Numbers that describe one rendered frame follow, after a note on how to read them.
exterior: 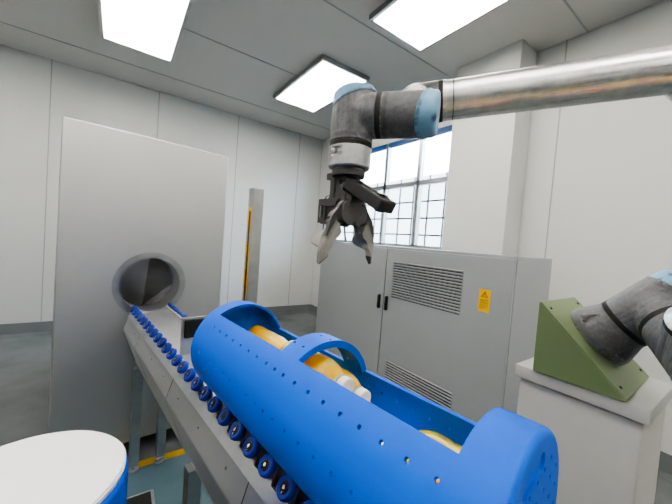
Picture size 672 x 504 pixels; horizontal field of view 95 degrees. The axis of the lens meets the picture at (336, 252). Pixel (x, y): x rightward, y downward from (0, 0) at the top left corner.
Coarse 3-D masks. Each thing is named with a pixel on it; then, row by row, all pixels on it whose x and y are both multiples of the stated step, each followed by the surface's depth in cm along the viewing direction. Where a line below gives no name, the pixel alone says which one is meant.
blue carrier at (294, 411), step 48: (240, 336) 79; (288, 336) 103; (240, 384) 69; (288, 384) 59; (336, 384) 54; (384, 384) 73; (288, 432) 55; (336, 432) 48; (384, 432) 44; (480, 432) 40; (528, 432) 39; (336, 480) 45; (384, 480) 40; (432, 480) 37; (480, 480) 35; (528, 480) 38
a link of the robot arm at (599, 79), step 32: (576, 64) 60; (608, 64) 58; (640, 64) 57; (448, 96) 67; (480, 96) 65; (512, 96) 64; (544, 96) 62; (576, 96) 61; (608, 96) 60; (640, 96) 60
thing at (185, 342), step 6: (186, 318) 130; (192, 318) 132; (198, 318) 133; (204, 318) 134; (186, 324) 129; (192, 324) 130; (198, 324) 132; (186, 330) 129; (192, 330) 131; (180, 336) 131; (186, 336) 129; (192, 336) 131; (180, 342) 131; (186, 342) 131; (180, 348) 130; (186, 348) 131
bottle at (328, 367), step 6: (288, 342) 76; (282, 348) 75; (318, 354) 70; (312, 360) 68; (318, 360) 67; (324, 360) 67; (330, 360) 67; (312, 366) 66; (318, 366) 66; (324, 366) 65; (330, 366) 65; (336, 366) 66; (324, 372) 64; (330, 372) 64; (336, 372) 64; (342, 372) 66; (330, 378) 63; (336, 378) 63
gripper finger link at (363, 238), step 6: (354, 228) 70; (360, 228) 68; (366, 228) 67; (360, 234) 67; (366, 234) 67; (354, 240) 72; (360, 240) 70; (366, 240) 68; (372, 240) 69; (360, 246) 72; (366, 246) 68; (372, 246) 69; (366, 252) 70; (372, 252) 69; (366, 258) 70
